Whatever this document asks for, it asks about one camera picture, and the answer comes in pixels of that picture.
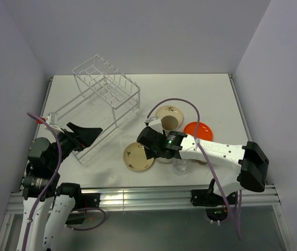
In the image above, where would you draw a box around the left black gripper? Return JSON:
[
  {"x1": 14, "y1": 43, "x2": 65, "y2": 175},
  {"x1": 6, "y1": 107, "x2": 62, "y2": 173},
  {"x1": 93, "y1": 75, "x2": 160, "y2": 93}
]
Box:
[{"x1": 48, "y1": 121, "x2": 101, "y2": 169}]

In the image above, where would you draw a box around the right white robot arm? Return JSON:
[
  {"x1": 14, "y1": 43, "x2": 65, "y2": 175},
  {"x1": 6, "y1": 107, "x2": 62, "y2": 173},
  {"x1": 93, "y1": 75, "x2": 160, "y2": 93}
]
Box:
[{"x1": 136, "y1": 127, "x2": 269, "y2": 204}]

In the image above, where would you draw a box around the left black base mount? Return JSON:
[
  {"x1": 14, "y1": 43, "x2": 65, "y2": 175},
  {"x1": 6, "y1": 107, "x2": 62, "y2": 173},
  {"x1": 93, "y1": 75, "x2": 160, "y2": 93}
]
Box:
[{"x1": 66, "y1": 193, "x2": 100, "y2": 225}]

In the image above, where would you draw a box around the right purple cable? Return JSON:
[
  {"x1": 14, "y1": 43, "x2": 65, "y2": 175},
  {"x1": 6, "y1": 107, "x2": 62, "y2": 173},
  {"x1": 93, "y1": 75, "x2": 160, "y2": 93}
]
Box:
[{"x1": 146, "y1": 98, "x2": 243, "y2": 239}]

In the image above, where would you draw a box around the beige plate with black motif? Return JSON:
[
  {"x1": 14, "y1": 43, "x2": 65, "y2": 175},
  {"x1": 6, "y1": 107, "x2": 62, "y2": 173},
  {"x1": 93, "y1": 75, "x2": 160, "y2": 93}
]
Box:
[{"x1": 155, "y1": 105, "x2": 184, "y2": 128}]

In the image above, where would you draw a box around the white wire dish rack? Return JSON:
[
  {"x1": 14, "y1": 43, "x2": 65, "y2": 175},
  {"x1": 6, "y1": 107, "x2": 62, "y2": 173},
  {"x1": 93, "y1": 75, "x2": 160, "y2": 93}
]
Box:
[{"x1": 44, "y1": 55, "x2": 140, "y2": 164}]

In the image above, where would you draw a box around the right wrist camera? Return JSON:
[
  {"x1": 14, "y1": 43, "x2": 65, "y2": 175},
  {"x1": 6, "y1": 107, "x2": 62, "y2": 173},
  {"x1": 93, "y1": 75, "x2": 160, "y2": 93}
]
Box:
[{"x1": 145, "y1": 117, "x2": 164, "y2": 134}]

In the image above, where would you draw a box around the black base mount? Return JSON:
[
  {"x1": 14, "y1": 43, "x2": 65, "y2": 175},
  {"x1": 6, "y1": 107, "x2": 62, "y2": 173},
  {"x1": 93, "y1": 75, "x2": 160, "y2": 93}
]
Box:
[
  {"x1": 66, "y1": 193, "x2": 100, "y2": 225},
  {"x1": 190, "y1": 179, "x2": 238, "y2": 223}
]

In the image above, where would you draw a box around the clear glass tumbler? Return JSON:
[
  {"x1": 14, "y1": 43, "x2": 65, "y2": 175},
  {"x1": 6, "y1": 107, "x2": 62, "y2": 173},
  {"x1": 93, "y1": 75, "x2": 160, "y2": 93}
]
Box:
[{"x1": 172, "y1": 158, "x2": 190, "y2": 175}]

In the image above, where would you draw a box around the white floral bowl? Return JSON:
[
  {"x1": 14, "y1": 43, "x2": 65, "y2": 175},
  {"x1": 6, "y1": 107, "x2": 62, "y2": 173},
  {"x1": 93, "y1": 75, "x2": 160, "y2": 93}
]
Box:
[{"x1": 155, "y1": 157, "x2": 173, "y2": 164}]

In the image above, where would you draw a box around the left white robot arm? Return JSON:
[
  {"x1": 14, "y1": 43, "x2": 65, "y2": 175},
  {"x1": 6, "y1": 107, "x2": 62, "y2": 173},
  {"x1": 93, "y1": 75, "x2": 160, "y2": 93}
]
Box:
[{"x1": 17, "y1": 122, "x2": 102, "y2": 250}]

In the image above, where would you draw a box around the aluminium frame rail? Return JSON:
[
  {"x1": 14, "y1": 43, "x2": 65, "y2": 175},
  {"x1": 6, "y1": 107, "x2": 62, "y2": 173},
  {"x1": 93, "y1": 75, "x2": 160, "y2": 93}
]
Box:
[{"x1": 0, "y1": 73, "x2": 295, "y2": 251}]

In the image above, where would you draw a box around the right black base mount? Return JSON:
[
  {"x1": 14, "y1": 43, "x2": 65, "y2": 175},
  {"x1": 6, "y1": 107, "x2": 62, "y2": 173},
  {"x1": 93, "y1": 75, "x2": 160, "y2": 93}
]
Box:
[{"x1": 190, "y1": 179, "x2": 238, "y2": 223}]

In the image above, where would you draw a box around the orange plastic plate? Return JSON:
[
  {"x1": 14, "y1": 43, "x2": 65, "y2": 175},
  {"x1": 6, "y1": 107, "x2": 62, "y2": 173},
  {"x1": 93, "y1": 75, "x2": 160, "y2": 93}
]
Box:
[{"x1": 183, "y1": 121, "x2": 213, "y2": 141}]

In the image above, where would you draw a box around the beige plastic cup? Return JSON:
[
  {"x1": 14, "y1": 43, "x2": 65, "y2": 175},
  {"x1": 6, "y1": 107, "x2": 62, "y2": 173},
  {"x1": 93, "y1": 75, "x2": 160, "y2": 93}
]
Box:
[{"x1": 161, "y1": 116, "x2": 179, "y2": 131}]

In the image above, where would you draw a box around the beige plate with red stamps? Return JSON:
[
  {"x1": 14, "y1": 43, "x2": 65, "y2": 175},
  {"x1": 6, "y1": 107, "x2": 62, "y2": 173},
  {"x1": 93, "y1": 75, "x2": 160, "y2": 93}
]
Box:
[{"x1": 123, "y1": 142, "x2": 154, "y2": 172}]

